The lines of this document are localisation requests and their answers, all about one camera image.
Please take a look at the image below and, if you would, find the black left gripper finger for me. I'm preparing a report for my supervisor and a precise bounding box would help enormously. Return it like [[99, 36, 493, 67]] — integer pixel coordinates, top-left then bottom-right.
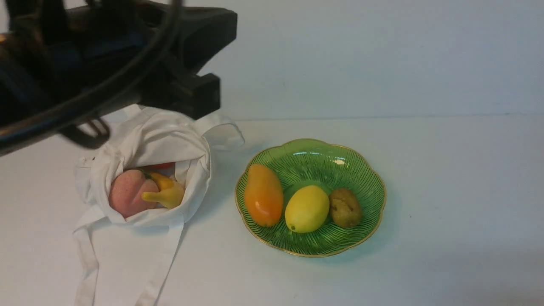
[[144, 74, 220, 120]]

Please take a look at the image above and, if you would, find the black cable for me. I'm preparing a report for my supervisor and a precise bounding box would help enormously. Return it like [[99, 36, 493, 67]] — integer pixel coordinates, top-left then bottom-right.
[[0, 0, 183, 145]]

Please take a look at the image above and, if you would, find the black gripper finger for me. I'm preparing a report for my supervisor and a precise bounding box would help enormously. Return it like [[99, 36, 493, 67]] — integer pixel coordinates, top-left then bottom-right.
[[59, 118, 111, 150]]

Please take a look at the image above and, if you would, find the orange mango fruit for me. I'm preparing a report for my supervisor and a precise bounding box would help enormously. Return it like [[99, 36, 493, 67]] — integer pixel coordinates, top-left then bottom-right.
[[244, 164, 284, 228]]

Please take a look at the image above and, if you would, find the green glass ribbed plate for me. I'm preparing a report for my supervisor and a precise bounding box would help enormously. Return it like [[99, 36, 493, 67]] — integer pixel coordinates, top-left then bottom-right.
[[235, 138, 387, 258]]

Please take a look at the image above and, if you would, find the pink peach fruit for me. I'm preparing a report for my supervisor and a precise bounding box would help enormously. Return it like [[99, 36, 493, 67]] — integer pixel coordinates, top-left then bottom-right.
[[109, 169, 159, 218]]

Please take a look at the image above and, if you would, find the yellow lemon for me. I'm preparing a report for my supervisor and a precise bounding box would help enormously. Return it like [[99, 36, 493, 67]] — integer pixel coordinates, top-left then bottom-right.
[[284, 185, 330, 234]]

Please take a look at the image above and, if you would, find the brown kiwi fruit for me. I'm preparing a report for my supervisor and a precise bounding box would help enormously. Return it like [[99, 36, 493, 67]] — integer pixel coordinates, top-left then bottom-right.
[[329, 188, 362, 228]]

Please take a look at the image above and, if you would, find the yellow pear fruit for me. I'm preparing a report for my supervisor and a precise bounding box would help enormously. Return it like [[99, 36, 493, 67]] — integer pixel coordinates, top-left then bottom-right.
[[141, 172, 185, 209]]

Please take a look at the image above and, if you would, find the white cloth tote bag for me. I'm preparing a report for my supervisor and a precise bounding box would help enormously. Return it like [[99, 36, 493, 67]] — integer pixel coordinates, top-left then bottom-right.
[[73, 107, 245, 306]]

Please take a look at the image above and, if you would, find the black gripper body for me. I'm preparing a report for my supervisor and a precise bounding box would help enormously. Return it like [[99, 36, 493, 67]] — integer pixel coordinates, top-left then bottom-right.
[[1, 0, 238, 128]]

